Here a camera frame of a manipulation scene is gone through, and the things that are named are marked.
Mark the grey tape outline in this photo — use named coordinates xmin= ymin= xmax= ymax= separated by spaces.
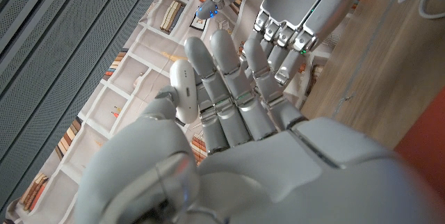
xmin=330 ymin=0 xmax=410 ymax=120

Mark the printed bookshelf backdrop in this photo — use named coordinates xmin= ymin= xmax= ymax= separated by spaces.
xmin=3 ymin=0 xmax=366 ymax=224

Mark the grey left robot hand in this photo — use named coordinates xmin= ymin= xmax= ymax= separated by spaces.
xmin=73 ymin=29 xmax=445 ymax=224

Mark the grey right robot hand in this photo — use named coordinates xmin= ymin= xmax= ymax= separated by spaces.
xmin=195 ymin=0 xmax=364 ymax=86

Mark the white AirPods case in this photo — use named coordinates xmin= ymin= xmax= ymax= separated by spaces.
xmin=169 ymin=58 xmax=200 ymax=125

